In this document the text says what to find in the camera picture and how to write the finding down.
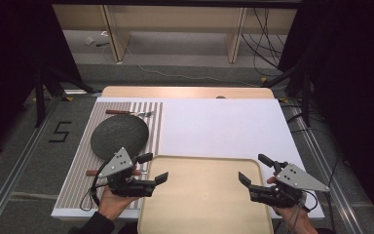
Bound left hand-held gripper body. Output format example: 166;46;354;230
96;146;159;198

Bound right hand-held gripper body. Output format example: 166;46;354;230
248;161;331;209

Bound person's right hand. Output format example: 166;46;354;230
266;175;318;229

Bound person's left hand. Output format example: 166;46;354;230
97;186;141;222

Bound black round plate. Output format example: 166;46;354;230
90;114;150;161

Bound beige plastic tray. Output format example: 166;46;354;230
136;154;276;234

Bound striped placemat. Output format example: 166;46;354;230
55;100;165;211

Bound white board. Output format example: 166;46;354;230
51;97;325;220

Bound wooden table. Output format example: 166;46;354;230
100;85;276;100

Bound black metal stand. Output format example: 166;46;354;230
265;62;314;129
33;62;102;129

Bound dark curtain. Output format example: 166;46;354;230
278;0;374;230
0;0;83;162

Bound wooden shelf unit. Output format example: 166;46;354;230
52;4;298;64

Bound aluminium floor rail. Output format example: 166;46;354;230
0;97;63;234
285;99;374;234

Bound knife with brown handle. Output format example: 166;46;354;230
85;169;149;177

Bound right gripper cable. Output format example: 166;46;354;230
286;189;319;233

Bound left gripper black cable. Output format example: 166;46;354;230
79;160;111;213

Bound black floor cable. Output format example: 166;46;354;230
280;102;340;230

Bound fork with brown handle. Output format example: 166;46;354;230
105;109;156;118

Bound bundle of black cables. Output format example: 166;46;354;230
241;8;294;78

